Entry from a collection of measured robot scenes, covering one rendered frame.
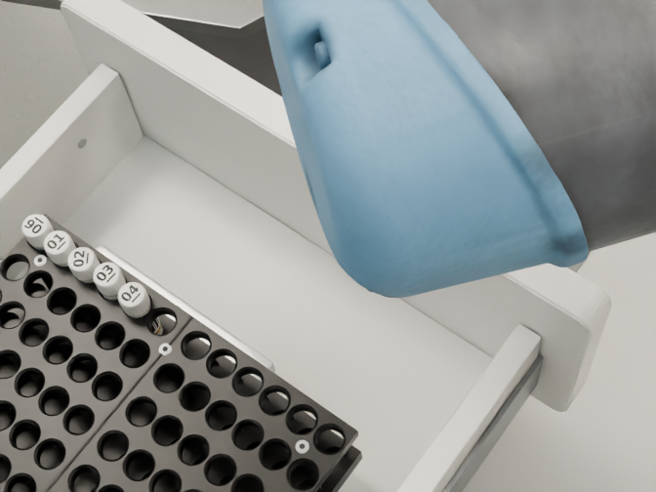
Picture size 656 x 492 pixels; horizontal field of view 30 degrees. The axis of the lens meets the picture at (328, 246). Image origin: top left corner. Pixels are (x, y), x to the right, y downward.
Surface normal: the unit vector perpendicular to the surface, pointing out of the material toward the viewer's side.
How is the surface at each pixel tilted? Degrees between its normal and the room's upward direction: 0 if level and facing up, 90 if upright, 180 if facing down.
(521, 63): 25
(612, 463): 0
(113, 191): 0
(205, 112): 90
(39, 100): 0
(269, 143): 90
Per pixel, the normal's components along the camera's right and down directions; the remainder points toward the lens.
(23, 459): -0.07, -0.44
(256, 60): -0.24, 0.88
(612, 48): 0.10, 0.11
